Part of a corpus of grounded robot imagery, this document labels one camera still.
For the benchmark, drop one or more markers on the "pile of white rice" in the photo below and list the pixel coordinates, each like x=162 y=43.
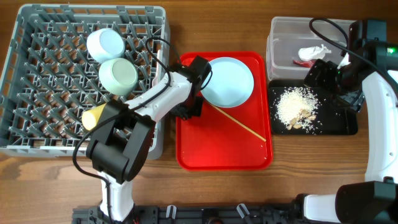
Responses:
x=289 y=103

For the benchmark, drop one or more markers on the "yellow plastic cup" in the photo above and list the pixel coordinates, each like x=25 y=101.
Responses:
x=90 y=118

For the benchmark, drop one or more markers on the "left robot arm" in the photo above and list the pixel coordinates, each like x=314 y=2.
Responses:
x=119 y=142

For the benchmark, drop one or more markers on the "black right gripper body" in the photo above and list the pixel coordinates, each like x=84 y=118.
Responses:
x=344 y=86

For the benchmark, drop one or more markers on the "grey dishwasher rack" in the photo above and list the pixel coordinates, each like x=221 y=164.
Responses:
x=49 y=78

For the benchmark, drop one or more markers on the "white napkin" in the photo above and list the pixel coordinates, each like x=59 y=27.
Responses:
x=313 y=53

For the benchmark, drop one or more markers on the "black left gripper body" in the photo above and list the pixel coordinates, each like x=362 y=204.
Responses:
x=189 y=109

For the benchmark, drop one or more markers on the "light blue round plate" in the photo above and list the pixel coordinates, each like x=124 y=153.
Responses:
x=230 y=84

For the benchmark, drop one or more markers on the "red snack wrapper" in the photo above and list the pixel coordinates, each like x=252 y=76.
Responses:
x=306 y=64

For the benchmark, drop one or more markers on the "black plastic tray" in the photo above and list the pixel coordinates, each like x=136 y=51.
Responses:
x=329 y=120

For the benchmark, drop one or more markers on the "wooden chopstick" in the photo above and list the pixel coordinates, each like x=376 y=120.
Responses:
x=239 y=123

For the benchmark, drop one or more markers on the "peanut shells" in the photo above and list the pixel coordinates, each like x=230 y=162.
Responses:
x=302 y=121

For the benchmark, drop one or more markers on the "white plastic fork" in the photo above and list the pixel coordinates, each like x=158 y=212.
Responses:
x=159 y=69

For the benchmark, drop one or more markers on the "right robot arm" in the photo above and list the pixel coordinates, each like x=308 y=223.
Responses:
x=368 y=72

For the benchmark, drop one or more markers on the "light green bowl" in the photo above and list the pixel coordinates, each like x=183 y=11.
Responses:
x=118 y=76

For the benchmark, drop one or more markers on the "light blue cup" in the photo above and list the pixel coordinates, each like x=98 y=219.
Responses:
x=105 y=44

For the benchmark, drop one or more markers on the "red plastic tray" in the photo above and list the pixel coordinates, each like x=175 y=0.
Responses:
x=214 y=142

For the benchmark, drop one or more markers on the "clear plastic bin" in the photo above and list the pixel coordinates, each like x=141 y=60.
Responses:
x=287 y=36

